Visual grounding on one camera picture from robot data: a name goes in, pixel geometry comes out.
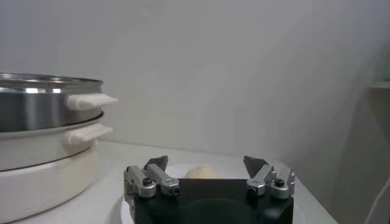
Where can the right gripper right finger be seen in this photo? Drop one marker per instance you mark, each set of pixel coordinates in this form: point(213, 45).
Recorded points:
point(259, 182)

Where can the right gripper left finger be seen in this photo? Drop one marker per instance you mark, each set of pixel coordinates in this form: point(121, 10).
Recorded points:
point(164, 182)

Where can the white steamed baozi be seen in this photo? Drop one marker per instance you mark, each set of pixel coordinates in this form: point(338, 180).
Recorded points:
point(204, 173)

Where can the white round plate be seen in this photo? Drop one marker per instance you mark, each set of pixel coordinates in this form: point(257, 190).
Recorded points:
point(176, 170)

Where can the large white table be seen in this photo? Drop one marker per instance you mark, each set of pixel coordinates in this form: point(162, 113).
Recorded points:
point(103, 194)

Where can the white electric cooker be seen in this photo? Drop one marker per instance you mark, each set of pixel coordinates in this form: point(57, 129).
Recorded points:
point(36, 182)

